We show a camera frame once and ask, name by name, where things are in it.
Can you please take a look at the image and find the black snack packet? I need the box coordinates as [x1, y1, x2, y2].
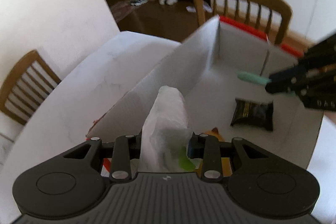
[231, 98, 274, 132]

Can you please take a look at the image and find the red and white cardboard box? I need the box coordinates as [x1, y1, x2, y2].
[88, 18, 323, 168]

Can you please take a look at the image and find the wooden chair at left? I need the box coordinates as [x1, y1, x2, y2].
[1, 50, 62, 126]

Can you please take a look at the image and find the white sneakers pair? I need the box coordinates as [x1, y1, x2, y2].
[159, 0, 178, 6]

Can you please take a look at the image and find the white plastic bag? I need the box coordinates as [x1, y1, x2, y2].
[138, 86, 195, 173]

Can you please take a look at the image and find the wooden chair behind box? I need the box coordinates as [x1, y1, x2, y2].
[194, 0, 292, 45]

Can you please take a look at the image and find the orange round fruit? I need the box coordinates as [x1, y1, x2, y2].
[205, 127, 225, 141]

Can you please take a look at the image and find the dark sneakers pair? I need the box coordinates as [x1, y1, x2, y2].
[130, 0, 148, 7]

